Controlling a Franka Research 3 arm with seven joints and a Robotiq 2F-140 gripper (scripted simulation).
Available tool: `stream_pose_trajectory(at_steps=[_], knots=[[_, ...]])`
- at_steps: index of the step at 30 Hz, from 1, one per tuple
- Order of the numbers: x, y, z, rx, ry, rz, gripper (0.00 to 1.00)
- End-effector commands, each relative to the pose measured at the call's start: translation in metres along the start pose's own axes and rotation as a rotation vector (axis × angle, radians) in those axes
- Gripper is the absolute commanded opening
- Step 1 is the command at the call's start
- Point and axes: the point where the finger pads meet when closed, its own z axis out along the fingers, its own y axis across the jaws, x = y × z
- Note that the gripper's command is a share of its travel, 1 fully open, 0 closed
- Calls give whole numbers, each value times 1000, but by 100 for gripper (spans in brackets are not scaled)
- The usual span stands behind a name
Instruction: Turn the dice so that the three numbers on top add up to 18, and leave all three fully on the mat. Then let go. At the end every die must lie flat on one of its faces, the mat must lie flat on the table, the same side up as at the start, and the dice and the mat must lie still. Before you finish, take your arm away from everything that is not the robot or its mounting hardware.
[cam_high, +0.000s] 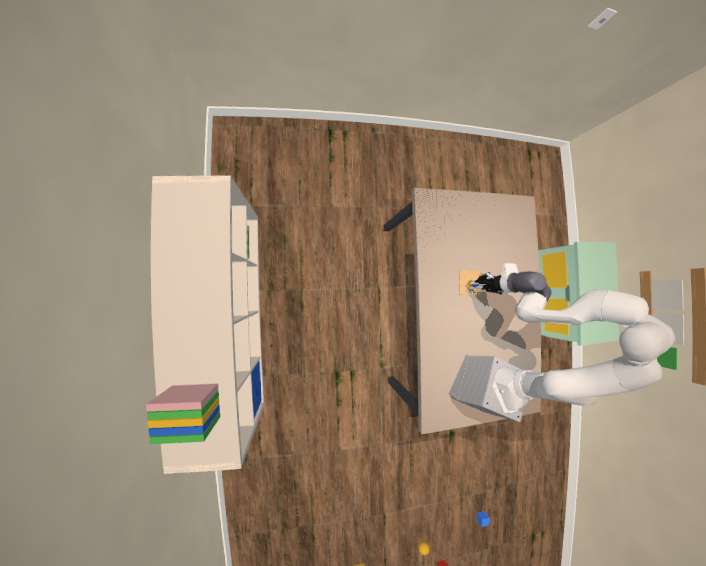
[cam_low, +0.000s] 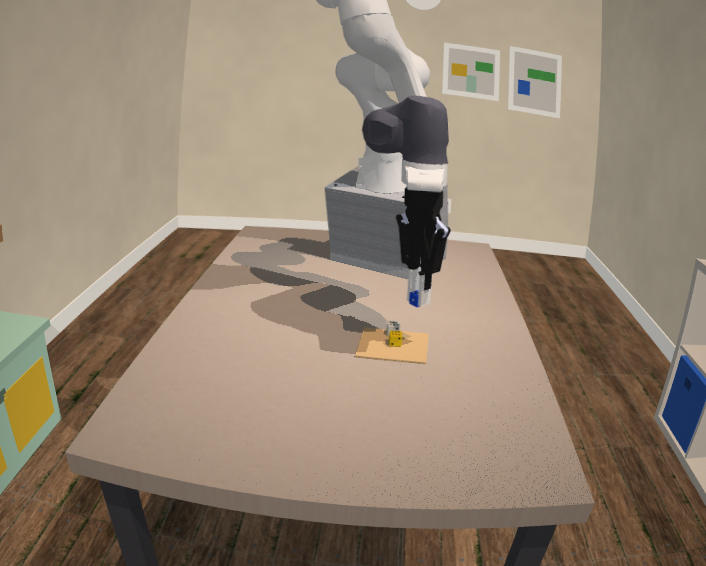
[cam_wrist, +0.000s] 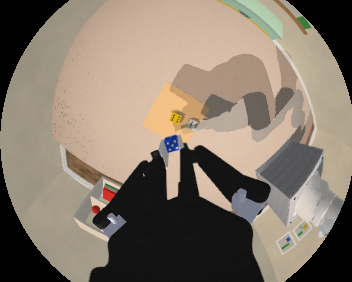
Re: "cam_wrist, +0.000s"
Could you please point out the light orange mat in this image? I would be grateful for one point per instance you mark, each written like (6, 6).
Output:
(172, 99)

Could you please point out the white die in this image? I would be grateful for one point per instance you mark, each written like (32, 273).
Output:
(192, 124)

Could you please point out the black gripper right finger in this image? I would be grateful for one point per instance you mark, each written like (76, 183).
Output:
(248, 195)

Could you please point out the yellow die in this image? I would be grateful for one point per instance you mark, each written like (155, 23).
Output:
(175, 118)

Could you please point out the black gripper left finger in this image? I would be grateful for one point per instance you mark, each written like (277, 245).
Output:
(132, 196)

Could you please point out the blue die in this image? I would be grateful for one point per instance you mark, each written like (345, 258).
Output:
(171, 143)

